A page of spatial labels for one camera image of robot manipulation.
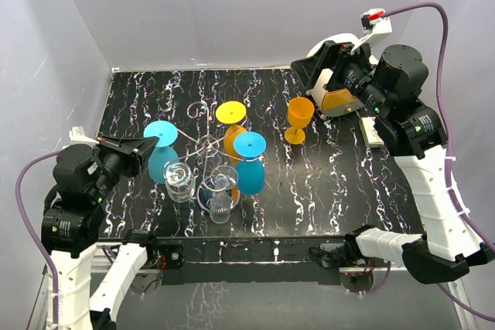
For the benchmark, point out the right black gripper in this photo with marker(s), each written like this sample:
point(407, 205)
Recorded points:
point(333, 56)

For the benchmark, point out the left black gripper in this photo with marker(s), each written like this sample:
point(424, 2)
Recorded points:
point(126, 146)

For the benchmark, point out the blue wine glass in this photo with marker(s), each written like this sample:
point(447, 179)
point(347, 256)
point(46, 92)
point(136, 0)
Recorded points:
point(250, 169)
point(163, 152)

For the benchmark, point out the yellow wine glass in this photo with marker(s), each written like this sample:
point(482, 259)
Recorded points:
point(231, 113)
point(300, 112)

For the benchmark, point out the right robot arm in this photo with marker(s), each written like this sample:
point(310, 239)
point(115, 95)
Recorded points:
point(416, 139)

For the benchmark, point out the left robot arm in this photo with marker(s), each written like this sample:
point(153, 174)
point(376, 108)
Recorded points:
point(85, 174)

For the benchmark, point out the clear wine glass left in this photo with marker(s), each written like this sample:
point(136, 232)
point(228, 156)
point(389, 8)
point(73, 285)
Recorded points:
point(179, 181)

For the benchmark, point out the clear ribbed wine glass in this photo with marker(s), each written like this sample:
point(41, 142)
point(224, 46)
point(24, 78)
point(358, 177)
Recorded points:
point(221, 181)

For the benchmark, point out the white and orange appliance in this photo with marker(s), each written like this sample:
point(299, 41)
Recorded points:
point(338, 101)

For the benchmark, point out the black front base bar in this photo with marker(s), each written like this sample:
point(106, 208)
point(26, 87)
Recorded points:
point(290, 259)

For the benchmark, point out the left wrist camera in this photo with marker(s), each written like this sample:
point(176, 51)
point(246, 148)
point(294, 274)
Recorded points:
point(77, 136)

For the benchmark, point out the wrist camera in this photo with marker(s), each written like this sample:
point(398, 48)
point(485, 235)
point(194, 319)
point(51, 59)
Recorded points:
point(77, 136)
point(376, 27)

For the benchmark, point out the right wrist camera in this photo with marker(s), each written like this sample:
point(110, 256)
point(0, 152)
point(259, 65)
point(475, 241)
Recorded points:
point(376, 27)

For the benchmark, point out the cream switch box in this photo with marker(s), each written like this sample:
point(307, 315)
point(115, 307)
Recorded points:
point(370, 135)

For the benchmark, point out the chrome wire glass rack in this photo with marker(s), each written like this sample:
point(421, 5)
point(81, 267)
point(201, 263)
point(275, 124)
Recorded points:
point(210, 154)

